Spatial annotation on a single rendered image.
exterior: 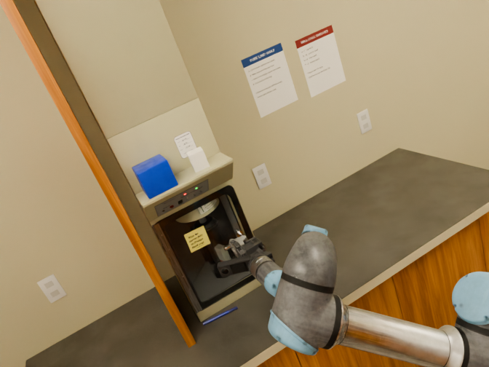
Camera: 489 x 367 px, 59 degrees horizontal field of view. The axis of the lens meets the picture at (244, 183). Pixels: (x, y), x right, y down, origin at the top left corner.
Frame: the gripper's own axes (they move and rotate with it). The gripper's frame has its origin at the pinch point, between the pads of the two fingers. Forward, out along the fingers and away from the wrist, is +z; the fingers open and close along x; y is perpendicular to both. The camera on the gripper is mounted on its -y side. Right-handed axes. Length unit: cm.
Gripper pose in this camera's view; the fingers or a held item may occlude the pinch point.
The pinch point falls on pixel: (231, 245)
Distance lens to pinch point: 154.1
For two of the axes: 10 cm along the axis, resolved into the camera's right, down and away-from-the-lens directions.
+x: -3.4, -8.6, -3.9
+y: 8.5, -4.5, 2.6
